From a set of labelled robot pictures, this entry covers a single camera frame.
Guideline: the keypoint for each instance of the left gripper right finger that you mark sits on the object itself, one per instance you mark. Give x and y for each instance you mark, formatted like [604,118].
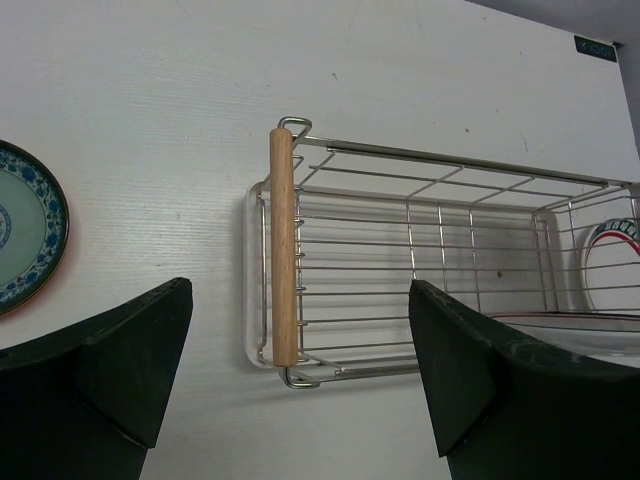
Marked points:
[503,414]

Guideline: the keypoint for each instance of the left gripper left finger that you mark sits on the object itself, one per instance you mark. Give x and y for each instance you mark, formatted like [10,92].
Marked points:
[88,401]

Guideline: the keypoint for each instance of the metal wire dish rack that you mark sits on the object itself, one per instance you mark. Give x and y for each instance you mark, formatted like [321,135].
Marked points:
[337,231]

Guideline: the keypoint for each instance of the black corner label right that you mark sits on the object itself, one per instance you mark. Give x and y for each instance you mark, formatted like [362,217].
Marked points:
[596,49]

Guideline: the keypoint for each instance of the white plate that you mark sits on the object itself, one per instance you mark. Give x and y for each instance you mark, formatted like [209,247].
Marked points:
[611,338]
[609,267]

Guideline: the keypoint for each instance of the orange plate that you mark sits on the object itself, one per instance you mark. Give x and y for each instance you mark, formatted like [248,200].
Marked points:
[48,291]

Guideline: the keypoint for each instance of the white plate front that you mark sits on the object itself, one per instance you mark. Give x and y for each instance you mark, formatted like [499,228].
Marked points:
[611,338]

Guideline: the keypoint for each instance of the teal plate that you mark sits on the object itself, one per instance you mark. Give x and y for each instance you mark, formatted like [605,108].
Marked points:
[35,223]

